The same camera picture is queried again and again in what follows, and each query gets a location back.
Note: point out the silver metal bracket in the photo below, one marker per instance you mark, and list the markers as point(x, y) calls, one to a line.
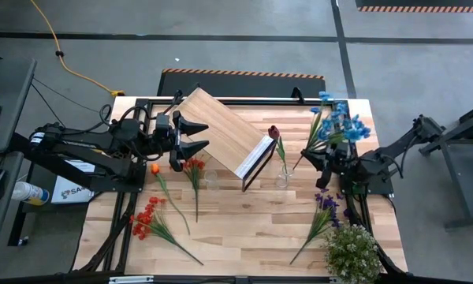
point(130, 279)

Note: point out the white printed box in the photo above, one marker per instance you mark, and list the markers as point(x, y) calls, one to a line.
point(69, 194)

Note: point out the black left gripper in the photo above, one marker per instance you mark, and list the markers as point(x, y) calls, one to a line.
point(176, 146)

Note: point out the black diagonal support beam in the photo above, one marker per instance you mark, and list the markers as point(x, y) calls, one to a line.
point(21, 145)

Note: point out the clear glass vase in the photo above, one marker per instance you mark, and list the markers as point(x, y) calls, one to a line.
point(211, 180)
point(285, 179)

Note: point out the grey desk top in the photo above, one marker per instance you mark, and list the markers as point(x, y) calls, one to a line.
point(8, 106)

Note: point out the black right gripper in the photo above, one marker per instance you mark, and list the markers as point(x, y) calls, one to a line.
point(339, 159)

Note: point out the desk caster wheel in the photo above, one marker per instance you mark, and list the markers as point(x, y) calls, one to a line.
point(23, 241)

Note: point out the wooden shelf with black frame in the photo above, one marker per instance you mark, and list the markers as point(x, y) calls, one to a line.
point(217, 130)

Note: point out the black frame clamp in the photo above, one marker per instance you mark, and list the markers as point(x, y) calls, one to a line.
point(297, 95)
point(178, 94)

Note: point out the black mat with striped edge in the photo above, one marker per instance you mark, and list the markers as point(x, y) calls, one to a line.
point(418, 3)
point(240, 84)

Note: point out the long red flower spray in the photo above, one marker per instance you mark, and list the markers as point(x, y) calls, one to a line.
point(145, 219)

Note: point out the black metal table frame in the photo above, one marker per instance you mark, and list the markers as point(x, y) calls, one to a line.
point(240, 102)

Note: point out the blue flower spray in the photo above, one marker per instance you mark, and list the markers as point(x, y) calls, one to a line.
point(347, 128)

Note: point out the dark red artificial tulip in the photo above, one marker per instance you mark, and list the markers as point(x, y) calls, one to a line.
point(274, 132)

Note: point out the orange artificial tulip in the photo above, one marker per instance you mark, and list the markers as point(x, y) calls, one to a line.
point(155, 169)

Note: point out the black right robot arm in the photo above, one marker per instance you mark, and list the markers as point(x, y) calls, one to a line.
point(390, 158)

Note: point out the white spray can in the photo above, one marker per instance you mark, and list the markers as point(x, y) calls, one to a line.
point(29, 192)

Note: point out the white green flower bush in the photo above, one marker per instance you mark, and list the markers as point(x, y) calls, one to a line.
point(352, 254)

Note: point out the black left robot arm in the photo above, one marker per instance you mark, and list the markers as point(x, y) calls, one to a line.
point(83, 154)

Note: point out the short red flower spray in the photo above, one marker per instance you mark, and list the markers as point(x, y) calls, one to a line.
point(194, 165)

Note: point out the purple flower spray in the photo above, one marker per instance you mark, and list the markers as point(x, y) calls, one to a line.
point(326, 205)

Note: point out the grey keyboard tray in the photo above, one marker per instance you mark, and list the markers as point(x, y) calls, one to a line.
point(2, 221)

